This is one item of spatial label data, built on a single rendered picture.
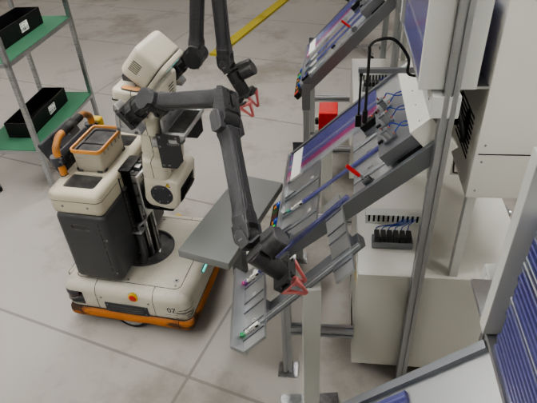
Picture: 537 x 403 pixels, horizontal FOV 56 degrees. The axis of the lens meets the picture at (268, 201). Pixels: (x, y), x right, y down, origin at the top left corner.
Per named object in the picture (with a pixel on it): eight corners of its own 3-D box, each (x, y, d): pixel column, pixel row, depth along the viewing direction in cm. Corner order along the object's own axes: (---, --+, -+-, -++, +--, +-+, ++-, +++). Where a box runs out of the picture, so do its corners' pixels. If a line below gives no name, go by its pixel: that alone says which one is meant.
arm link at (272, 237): (252, 237, 151) (232, 234, 145) (276, 212, 147) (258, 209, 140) (269, 270, 146) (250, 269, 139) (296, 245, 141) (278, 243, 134)
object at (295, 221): (283, 251, 195) (277, 246, 194) (296, 158, 247) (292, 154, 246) (320, 227, 186) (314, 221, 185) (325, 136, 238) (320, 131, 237)
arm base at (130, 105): (129, 98, 193) (114, 113, 184) (142, 87, 189) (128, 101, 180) (145, 115, 196) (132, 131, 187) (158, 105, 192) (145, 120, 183)
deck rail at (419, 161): (285, 260, 195) (274, 251, 193) (285, 257, 197) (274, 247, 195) (446, 155, 160) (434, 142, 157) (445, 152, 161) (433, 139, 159)
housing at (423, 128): (436, 161, 163) (409, 133, 158) (419, 94, 202) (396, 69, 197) (458, 147, 159) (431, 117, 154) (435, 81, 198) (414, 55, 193)
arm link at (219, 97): (249, 89, 161) (227, 80, 153) (242, 132, 160) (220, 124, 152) (159, 95, 189) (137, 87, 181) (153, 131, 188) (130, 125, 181)
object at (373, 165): (363, 205, 178) (353, 197, 176) (359, 116, 230) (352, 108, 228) (445, 152, 161) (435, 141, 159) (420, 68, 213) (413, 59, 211)
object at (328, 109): (305, 232, 311) (304, 117, 264) (308, 208, 330) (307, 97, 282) (345, 233, 308) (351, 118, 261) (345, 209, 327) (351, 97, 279)
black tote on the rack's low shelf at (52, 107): (32, 137, 351) (26, 123, 344) (9, 137, 353) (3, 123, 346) (68, 100, 396) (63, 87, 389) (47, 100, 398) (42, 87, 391)
